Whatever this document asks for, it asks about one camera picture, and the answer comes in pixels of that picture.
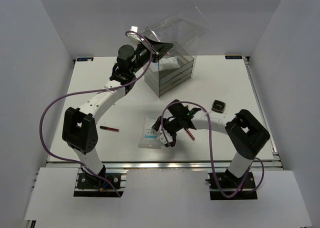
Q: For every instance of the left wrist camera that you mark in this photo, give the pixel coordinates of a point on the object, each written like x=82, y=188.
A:
x=133, y=37

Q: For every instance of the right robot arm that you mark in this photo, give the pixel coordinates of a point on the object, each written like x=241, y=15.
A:
x=246, y=133

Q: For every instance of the blue label sticker left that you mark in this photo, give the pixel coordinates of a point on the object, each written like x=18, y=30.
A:
x=84, y=59

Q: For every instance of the red lip gloss near pad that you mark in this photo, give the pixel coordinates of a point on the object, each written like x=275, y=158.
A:
x=190, y=134

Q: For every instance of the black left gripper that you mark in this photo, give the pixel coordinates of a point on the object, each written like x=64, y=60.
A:
x=155, y=49

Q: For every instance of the blue label sticker right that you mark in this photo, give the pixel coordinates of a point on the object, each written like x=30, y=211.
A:
x=233, y=57

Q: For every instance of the blue label sticker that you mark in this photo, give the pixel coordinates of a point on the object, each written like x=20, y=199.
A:
x=84, y=59
x=233, y=57

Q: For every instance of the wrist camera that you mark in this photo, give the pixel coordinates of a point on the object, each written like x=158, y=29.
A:
x=133, y=37
x=161, y=138

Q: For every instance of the clear acrylic organizer with drawers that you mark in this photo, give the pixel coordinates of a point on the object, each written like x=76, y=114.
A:
x=184, y=30

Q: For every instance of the black gold-edged compact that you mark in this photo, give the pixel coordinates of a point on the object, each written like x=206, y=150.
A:
x=218, y=106

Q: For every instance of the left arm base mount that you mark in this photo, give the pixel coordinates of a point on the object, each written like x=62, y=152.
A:
x=88, y=186

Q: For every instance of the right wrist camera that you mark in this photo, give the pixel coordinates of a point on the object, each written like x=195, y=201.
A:
x=161, y=138

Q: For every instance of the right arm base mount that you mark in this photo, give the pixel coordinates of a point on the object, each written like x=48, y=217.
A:
x=230, y=186

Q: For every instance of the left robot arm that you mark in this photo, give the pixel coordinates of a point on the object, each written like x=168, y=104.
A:
x=80, y=124

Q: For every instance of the red lip gloss far left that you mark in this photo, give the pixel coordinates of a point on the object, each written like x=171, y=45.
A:
x=106, y=128

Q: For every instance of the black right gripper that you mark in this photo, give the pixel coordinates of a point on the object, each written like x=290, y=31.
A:
x=173, y=135

